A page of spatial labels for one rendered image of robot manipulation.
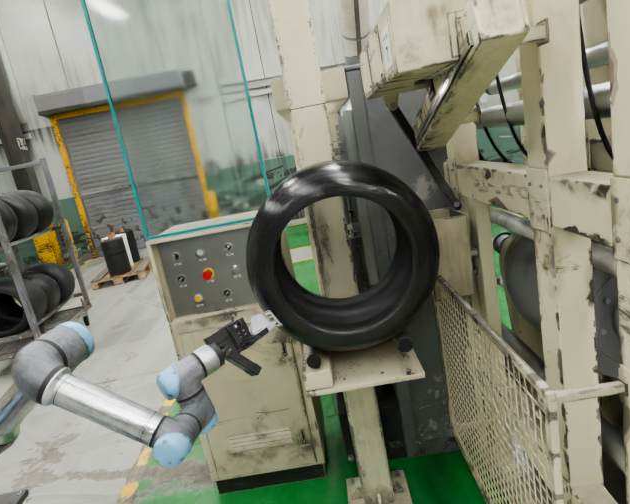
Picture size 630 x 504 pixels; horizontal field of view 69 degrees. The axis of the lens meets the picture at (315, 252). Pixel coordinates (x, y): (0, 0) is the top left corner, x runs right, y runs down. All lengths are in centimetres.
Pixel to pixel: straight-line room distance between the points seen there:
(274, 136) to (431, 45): 934
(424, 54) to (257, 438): 179
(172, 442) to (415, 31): 103
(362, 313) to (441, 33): 95
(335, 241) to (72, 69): 997
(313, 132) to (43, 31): 1022
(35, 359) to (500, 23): 122
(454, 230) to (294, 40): 84
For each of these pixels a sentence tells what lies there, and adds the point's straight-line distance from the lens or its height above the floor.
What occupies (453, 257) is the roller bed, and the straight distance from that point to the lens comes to 170.
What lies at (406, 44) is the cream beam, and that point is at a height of 169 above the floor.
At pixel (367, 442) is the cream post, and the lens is 204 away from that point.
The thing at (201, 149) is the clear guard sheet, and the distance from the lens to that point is 196.
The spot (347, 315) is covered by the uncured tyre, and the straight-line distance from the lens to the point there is 164.
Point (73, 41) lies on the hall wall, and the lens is 1136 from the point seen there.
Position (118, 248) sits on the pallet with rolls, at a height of 55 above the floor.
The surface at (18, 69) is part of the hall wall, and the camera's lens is 1175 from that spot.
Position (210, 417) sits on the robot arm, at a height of 90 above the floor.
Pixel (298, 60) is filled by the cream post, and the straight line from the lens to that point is 167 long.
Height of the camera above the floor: 153
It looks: 13 degrees down
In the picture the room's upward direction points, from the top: 11 degrees counter-clockwise
